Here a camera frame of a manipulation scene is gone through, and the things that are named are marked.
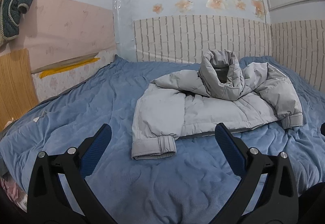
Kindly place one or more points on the blue bed blanket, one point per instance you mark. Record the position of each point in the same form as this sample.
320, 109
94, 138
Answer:
190, 187

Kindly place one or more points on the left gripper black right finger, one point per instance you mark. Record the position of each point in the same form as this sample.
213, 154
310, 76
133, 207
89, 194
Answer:
267, 190

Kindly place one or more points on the yellow tape strip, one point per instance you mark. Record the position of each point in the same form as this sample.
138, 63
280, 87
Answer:
69, 67

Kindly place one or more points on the grey puffer jacket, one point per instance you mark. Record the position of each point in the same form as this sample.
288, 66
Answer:
190, 103

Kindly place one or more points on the pink padded headboard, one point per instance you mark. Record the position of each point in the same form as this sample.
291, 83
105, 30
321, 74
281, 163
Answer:
60, 30

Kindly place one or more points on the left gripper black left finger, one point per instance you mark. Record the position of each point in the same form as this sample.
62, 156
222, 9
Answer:
58, 191

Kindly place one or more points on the wooden board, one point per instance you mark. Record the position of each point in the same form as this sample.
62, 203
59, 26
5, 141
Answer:
18, 94

